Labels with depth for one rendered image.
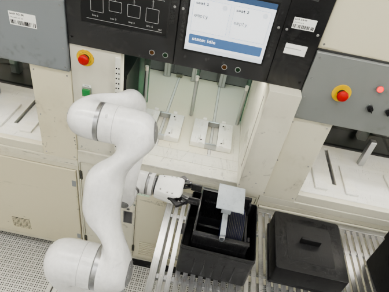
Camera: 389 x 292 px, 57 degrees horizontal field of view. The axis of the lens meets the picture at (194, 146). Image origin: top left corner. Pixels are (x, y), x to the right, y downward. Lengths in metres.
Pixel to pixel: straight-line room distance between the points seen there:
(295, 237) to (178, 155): 0.66
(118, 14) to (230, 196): 0.75
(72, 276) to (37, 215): 1.26
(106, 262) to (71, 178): 0.98
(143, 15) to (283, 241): 1.02
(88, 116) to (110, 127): 0.06
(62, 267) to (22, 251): 1.49
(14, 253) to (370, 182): 2.07
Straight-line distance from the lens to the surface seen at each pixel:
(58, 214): 2.16
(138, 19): 1.32
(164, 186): 1.29
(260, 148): 1.47
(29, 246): 2.50
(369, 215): 1.90
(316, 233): 1.63
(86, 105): 0.90
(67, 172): 1.87
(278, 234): 1.55
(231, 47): 1.30
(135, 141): 0.86
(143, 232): 2.06
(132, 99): 0.99
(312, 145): 1.54
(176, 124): 1.87
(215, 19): 1.26
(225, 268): 1.40
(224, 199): 1.29
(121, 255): 0.97
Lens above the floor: 2.02
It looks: 40 degrees down
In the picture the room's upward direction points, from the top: 11 degrees clockwise
